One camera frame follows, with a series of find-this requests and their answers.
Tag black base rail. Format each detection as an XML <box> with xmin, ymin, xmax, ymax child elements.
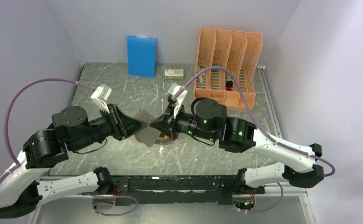
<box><xmin>94</xmin><ymin>175</ymin><xmax>265</xmax><ymax>205</ymax></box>

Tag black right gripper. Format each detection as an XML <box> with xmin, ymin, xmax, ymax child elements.
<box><xmin>149</xmin><ymin>102</ymin><xmax>217</xmax><ymax>141</ymax></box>

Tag grey metal bracket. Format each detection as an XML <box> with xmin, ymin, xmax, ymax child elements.
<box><xmin>197</xmin><ymin>65</ymin><xmax>206</xmax><ymax>84</ymax></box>

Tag green eraser block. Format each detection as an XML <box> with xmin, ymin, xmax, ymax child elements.
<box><xmin>212</xmin><ymin>64</ymin><xmax>219</xmax><ymax>72</ymax></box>

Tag aluminium frame rail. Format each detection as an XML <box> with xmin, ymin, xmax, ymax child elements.
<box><xmin>27</xmin><ymin>175</ymin><xmax>315</xmax><ymax>224</ymax></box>

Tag small green white carton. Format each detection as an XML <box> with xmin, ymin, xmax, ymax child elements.
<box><xmin>164</xmin><ymin>69</ymin><xmax>184</xmax><ymax>80</ymax></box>

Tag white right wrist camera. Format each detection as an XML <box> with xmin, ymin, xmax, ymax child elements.
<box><xmin>168</xmin><ymin>83</ymin><xmax>188</xmax><ymax>119</ymax></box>

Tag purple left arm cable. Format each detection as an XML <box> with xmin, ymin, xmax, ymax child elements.
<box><xmin>0</xmin><ymin>77</ymin><xmax>139</xmax><ymax>217</ymax></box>

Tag orange oval plastic tray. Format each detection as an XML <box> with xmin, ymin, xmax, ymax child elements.
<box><xmin>156</xmin><ymin>133</ymin><xmax>169</xmax><ymax>142</ymax></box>

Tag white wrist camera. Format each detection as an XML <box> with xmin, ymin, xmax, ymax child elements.
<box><xmin>90</xmin><ymin>84</ymin><xmax>112</xmax><ymax>113</ymax></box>
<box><xmin>168</xmin><ymin>83</ymin><xmax>188</xmax><ymax>119</ymax></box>

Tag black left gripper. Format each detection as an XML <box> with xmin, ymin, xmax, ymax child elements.
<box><xmin>71</xmin><ymin>103</ymin><xmax>148</xmax><ymax>151</ymax></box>

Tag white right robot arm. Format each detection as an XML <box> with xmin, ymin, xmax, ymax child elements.
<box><xmin>150</xmin><ymin>98</ymin><xmax>324</xmax><ymax>193</ymax></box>

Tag blue upright box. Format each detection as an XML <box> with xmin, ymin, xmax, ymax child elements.
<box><xmin>127</xmin><ymin>35</ymin><xmax>157</xmax><ymax>78</ymax></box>

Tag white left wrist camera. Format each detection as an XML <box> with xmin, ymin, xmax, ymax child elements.
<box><xmin>90</xmin><ymin>84</ymin><xmax>112</xmax><ymax>113</ymax></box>

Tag peach desk file organizer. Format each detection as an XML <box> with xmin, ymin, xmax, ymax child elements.
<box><xmin>194</xmin><ymin>28</ymin><xmax>263</xmax><ymax>111</ymax></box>

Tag black red stamp knob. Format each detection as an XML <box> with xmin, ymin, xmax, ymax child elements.
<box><xmin>225</xmin><ymin>80</ymin><xmax>233</xmax><ymax>91</ymax></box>

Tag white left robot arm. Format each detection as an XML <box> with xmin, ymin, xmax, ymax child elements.
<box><xmin>0</xmin><ymin>104</ymin><xmax>146</xmax><ymax>219</ymax></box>

